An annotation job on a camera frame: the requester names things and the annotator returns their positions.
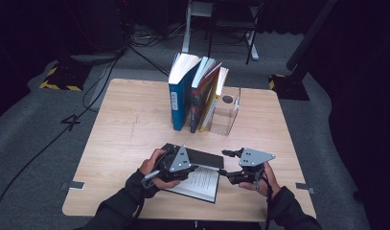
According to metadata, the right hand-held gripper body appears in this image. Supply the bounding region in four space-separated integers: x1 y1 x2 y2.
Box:
233 147 277 186

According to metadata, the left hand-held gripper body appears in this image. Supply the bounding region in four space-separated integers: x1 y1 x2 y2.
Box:
153 145 193 184

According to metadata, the black book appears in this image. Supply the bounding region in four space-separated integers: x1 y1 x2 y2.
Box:
159 142 225 204

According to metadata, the clear acrylic book rack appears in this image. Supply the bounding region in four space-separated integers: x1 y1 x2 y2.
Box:
201 85 242 137

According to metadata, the yellow book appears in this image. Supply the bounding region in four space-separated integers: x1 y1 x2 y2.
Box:
198 65 231 133

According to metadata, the red illustrated book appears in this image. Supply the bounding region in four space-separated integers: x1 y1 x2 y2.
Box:
189 56 223 134

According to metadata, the blue book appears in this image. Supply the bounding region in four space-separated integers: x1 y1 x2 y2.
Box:
167 52 202 132

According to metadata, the person's right hand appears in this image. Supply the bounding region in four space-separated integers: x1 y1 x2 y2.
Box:
238 161 283 198

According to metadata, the person's left hand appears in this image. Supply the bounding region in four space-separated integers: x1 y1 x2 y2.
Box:
138 148 183 191

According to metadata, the grey tape strip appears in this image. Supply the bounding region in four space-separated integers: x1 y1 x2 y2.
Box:
59 180 86 192
294 182 316 196

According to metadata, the black base with yellow stripes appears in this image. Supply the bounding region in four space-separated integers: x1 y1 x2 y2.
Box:
267 73 311 103
38 61 94 92

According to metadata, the black metal chair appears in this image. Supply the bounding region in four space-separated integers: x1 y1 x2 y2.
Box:
205 0 267 65

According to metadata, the black slanted pole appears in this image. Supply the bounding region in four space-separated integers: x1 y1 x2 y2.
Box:
285 0 339 72

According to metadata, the dark equipment cabinet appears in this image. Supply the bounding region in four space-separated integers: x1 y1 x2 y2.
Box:
62 0 133 57

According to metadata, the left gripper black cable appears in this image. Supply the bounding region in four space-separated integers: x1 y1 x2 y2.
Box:
130 170 162 226

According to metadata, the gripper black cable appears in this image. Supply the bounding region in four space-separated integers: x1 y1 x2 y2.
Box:
254 171 275 230
130 170 162 226

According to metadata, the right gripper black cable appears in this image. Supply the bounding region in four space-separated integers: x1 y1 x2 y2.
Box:
254 171 275 230

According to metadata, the thin black floor cable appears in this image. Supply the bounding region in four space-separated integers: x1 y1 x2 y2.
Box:
127 43 172 78

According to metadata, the white desk frame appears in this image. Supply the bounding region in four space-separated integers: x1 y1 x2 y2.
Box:
180 0 261 62

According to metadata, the bundle of floor cables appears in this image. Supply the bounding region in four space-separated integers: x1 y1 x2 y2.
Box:
128 21 188 48

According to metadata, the long black floor cable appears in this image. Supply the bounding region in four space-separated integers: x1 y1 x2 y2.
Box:
0 47 126 224

